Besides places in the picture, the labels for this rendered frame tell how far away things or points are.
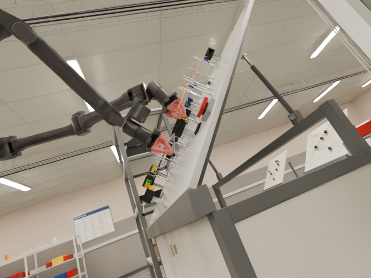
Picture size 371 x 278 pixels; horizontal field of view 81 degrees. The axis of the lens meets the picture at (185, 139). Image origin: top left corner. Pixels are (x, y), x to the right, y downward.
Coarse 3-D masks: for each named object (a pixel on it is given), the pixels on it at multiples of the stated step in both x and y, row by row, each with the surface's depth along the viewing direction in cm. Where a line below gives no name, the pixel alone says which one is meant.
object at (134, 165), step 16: (160, 112) 204; (112, 128) 202; (176, 144) 192; (128, 160) 175; (144, 160) 196; (128, 176) 170; (128, 192) 217; (144, 208) 164; (144, 224) 157; (144, 240) 201; (160, 272) 146
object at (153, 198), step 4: (148, 192) 104; (152, 192) 104; (144, 196) 102; (148, 196) 103; (152, 196) 103; (144, 200) 102; (148, 200) 102; (152, 200) 104; (156, 200) 104; (160, 200) 105; (148, 204) 105
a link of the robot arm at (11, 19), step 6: (0, 12) 66; (6, 12) 67; (0, 18) 66; (6, 18) 67; (12, 18) 67; (18, 18) 68; (0, 24) 67; (6, 24) 67; (12, 24) 67; (0, 30) 67; (6, 30) 69; (12, 30) 67; (0, 36) 69; (6, 36) 71; (18, 36) 68; (24, 42) 70
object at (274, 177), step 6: (282, 156) 642; (270, 162) 722; (276, 162) 658; (282, 162) 627; (288, 162) 613; (270, 168) 678; (276, 168) 632; (282, 168) 613; (270, 174) 685; (276, 174) 639; (282, 174) 599; (270, 180) 668; (276, 180) 625; (282, 180) 588; (264, 186) 695; (270, 186) 652
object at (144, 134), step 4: (140, 128) 80; (144, 128) 81; (136, 132) 79; (140, 132) 80; (144, 132) 80; (148, 132) 80; (152, 132) 78; (136, 136) 80; (140, 136) 80; (144, 136) 79; (148, 136) 80; (152, 136) 81; (140, 140) 80; (144, 140) 80; (148, 140) 77; (152, 140) 81; (144, 144) 81; (148, 144) 79
